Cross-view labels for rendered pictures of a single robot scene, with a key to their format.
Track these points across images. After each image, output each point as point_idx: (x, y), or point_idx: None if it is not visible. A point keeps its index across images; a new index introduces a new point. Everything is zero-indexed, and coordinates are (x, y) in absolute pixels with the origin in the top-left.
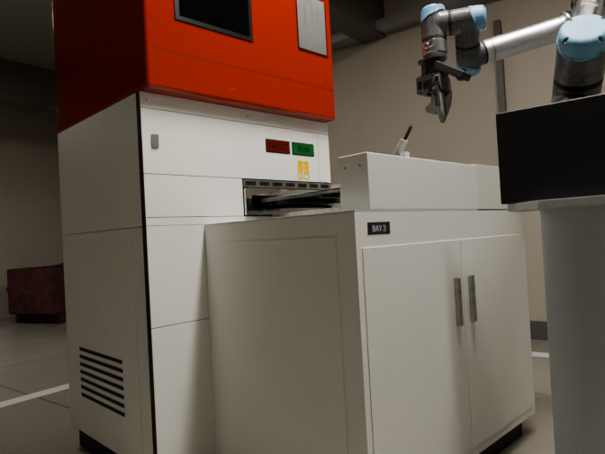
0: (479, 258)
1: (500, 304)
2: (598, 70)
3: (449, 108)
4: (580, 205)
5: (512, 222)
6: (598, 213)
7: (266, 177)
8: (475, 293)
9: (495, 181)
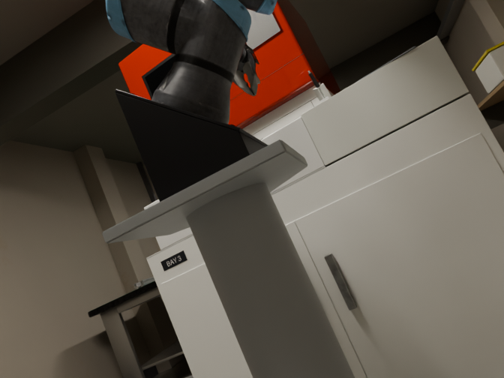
0: (346, 226)
1: (428, 268)
2: (149, 29)
3: (253, 75)
4: (151, 235)
5: (435, 131)
6: (193, 225)
7: None
8: (352, 271)
9: (359, 104)
